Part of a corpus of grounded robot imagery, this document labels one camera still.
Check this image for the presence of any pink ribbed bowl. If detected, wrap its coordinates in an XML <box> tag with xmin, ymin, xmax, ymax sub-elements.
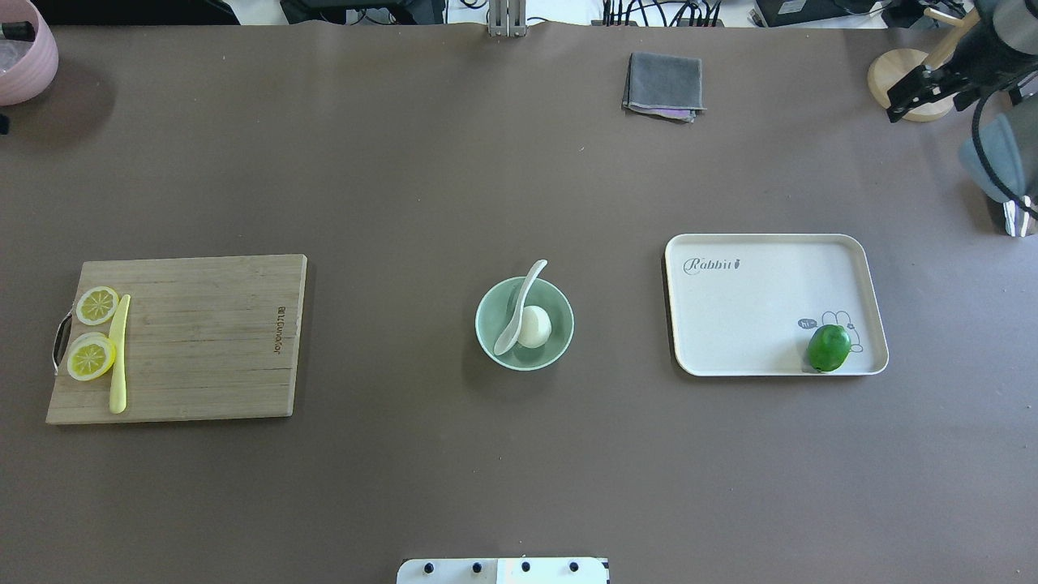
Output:
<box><xmin>1</xmin><ymin>1</ymin><xmax>59</xmax><ymax>106</ymax></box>

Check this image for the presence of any cream rabbit tray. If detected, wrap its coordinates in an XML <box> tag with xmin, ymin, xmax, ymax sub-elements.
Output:
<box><xmin>663</xmin><ymin>234</ymin><xmax>890</xmax><ymax>376</ymax></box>

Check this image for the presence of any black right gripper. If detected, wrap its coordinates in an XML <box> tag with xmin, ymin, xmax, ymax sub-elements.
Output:
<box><xmin>886</xmin><ymin>16</ymin><xmax>1037</xmax><ymax>123</ymax></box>

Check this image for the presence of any wooden cutting board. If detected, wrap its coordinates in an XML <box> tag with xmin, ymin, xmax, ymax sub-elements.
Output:
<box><xmin>47</xmin><ymin>254</ymin><xmax>307</xmax><ymax>425</ymax></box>

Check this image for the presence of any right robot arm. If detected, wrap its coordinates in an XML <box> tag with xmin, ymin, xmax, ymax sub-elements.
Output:
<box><xmin>880</xmin><ymin>1</ymin><xmax>1037</xmax><ymax>216</ymax></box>

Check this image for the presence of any lemon slice near handle top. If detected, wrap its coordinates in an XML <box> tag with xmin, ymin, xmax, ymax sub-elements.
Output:
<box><xmin>74</xmin><ymin>286</ymin><xmax>120</xmax><ymax>326</ymax></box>

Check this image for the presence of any green lime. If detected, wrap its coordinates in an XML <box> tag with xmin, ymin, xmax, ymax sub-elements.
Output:
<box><xmin>807</xmin><ymin>324</ymin><xmax>852</xmax><ymax>373</ymax></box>

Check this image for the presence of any yellow plastic knife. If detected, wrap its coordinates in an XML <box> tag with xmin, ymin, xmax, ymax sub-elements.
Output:
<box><xmin>108</xmin><ymin>294</ymin><xmax>132</xmax><ymax>414</ymax></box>

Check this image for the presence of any white ceramic spoon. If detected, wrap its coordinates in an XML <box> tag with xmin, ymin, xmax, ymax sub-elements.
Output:
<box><xmin>493</xmin><ymin>259</ymin><xmax>548</xmax><ymax>356</ymax></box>

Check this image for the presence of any lemon slice near handle bottom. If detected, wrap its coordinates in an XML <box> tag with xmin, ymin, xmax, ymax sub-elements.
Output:
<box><xmin>66</xmin><ymin>333</ymin><xmax>118</xmax><ymax>382</ymax></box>

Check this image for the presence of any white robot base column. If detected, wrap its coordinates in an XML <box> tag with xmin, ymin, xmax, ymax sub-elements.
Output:
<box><xmin>397</xmin><ymin>556</ymin><xmax>611</xmax><ymax>583</ymax></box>

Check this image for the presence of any wooden mug tree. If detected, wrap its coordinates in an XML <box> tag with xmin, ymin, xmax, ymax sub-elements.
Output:
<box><xmin>867</xmin><ymin>6</ymin><xmax>980</xmax><ymax>109</ymax></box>

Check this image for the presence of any lemon slice handle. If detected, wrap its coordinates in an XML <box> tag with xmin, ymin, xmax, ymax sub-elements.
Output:
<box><xmin>74</xmin><ymin>286</ymin><xmax>120</xmax><ymax>326</ymax></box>
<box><xmin>66</xmin><ymin>333</ymin><xmax>118</xmax><ymax>382</ymax></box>

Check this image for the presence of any white steamed bun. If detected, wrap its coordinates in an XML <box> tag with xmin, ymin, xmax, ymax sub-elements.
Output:
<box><xmin>517</xmin><ymin>304</ymin><xmax>552</xmax><ymax>349</ymax></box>

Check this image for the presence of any light green ceramic bowl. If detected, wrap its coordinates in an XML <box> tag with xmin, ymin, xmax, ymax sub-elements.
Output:
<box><xmin>474</xmin><ymin>277</ymin><xmax>575</xmax><ymax>371</ymax></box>

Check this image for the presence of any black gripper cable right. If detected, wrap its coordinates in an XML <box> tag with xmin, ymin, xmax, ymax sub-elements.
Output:
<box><xmin>972</xmin><ymin>85</ymin><xmax>1038</xmax><ymax>216</ymax></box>

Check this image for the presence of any metal scoop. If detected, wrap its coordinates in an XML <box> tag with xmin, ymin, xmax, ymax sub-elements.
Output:
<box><xmin>1002</xmin><ymin>196</ymin><xmax>1037</xmax><ymax>238</ymax></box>

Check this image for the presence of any grey folded cloth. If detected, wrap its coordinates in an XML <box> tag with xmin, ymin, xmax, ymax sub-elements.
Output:
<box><xmin>620</xmin><ymin>51</ymin><xmax>706</xmax><ymax>123</ymax></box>

